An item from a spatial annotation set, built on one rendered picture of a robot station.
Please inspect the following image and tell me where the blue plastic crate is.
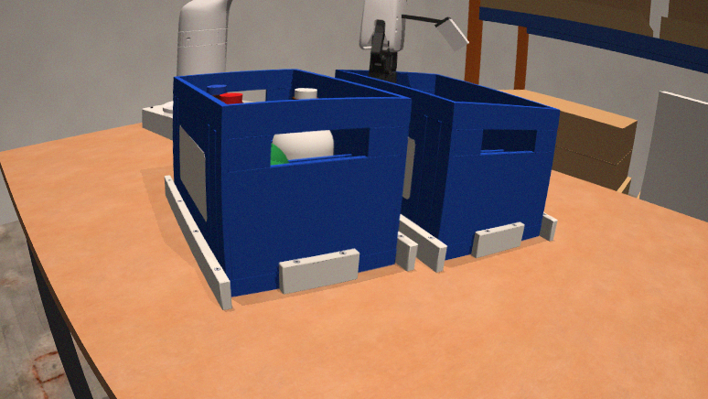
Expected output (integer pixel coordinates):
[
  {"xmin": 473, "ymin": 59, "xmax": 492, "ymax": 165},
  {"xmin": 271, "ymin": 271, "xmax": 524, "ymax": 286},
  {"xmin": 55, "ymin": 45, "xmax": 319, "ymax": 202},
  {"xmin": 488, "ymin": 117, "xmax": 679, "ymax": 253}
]
[
  {"xmin": 173, "ymin": 69, "xmax": 412, "ymax": 297},
  {"xmin": 335, "ymin": 70, "xmax": 560, "ymax": 261}
]

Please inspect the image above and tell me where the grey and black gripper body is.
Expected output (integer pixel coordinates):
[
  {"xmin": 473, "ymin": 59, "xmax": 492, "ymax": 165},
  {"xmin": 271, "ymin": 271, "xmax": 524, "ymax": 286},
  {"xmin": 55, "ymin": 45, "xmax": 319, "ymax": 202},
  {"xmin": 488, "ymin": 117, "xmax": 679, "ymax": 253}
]
[{"xmin": 359, "ymin": 0, "xmax": 407, "ymax": 52}]

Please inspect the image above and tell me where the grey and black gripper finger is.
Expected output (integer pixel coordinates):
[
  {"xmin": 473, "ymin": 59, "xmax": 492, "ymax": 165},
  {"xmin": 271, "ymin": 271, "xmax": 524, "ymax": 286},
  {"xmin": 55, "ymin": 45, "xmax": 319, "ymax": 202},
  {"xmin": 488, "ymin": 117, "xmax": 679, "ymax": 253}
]
[
  {"xmin": 369, "ymin": 19, "xmax": 392, "ymax": 82},
  {"xmin": 382, "ymin": 49, "xmax": 398, "ymax": 83}
]

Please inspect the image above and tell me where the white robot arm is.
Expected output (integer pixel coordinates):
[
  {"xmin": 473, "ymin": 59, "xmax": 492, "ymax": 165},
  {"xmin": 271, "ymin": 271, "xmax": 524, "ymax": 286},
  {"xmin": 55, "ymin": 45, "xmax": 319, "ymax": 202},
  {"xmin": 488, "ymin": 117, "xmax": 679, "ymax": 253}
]
[{"xmin": 177, "ymin": 0, "xmax": 469, "ymax": 76}]

